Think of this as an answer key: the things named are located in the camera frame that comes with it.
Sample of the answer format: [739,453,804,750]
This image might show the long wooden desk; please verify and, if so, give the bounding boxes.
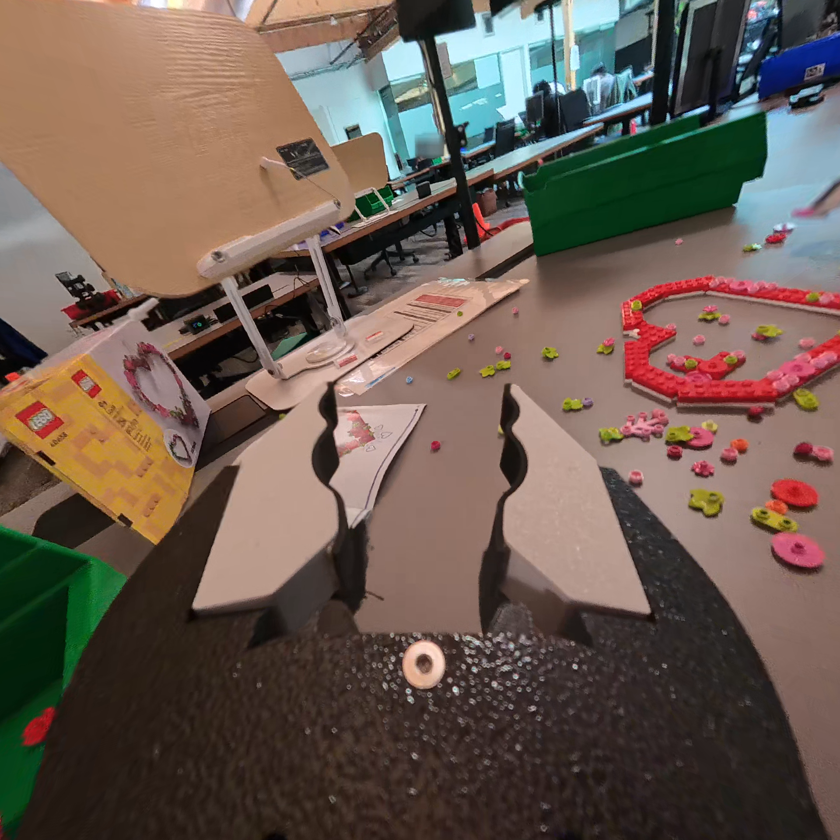
[69,270,324,363]

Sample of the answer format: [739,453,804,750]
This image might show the yellow lego box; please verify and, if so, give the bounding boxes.
[0,322,211,546]

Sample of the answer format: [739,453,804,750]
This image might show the scattered small lego pieces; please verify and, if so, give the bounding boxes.
[403,222,840,572]

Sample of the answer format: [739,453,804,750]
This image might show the stack of green plastic trays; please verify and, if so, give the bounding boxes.
[521,112,769,257]

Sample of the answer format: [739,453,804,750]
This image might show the green divided plastic bin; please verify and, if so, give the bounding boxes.
[0,525,129,834]

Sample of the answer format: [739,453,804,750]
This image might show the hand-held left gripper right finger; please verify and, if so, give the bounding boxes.
[479,384,654,641]

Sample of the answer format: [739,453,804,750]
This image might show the small green bins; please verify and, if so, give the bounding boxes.
[353,187,396,222]

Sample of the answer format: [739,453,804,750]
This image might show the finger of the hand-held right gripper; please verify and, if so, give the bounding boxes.
[791,176,840,219]

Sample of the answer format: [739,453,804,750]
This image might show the black oblong device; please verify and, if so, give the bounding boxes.
[213,285,273,322]

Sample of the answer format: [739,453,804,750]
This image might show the black office chair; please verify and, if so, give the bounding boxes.
[364,239,421,280]

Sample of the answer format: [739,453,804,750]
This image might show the clear plastic packet with sheet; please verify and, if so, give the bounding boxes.
[335,277,530,396]

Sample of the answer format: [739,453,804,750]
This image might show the black monitor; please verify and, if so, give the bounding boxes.
[669,0,752,122]

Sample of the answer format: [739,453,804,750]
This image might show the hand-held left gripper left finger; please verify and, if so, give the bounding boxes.
[190,382,370,648]

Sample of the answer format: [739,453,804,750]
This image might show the blue crate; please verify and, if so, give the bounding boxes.
[758,33,840,101]

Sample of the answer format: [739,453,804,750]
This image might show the black monitor post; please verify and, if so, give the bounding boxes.
[395,0,483,250]

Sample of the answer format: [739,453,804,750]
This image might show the wooden book stand white base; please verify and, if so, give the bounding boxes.
[0,0,416,411]

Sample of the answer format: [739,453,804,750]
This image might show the orange cone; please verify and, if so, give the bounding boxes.
[471,202,526,249]

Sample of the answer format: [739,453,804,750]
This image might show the red lego flower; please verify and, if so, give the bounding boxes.
[21,705,57,749]

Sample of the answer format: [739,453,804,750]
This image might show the red lego heart frame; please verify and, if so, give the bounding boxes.
[620,274,840,406]

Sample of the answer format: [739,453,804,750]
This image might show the lego instruction booklet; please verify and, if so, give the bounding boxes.
[331,403,426,526]

